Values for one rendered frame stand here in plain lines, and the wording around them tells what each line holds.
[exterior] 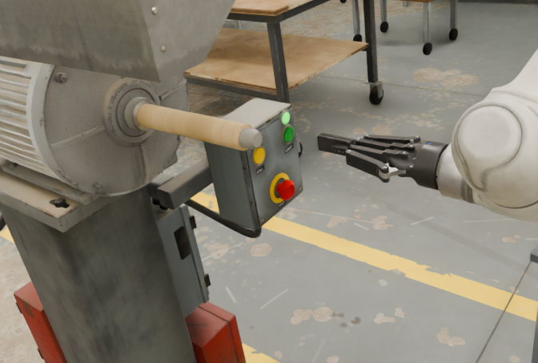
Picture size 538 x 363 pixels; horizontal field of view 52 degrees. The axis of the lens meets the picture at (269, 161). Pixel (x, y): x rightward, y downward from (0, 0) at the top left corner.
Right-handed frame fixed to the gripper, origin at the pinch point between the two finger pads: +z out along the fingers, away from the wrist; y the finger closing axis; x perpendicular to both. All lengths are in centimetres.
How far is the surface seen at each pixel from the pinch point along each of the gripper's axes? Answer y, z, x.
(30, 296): -41, 55, -28
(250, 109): -1.9, 17.8, 5.0
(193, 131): -33.1, -1.8, 18.3
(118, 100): -33.9, 11.2, 20.8
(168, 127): -33.2, 2.9, 17.9
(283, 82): 144, 130, -58
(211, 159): -12.6, 19.6, -1.1
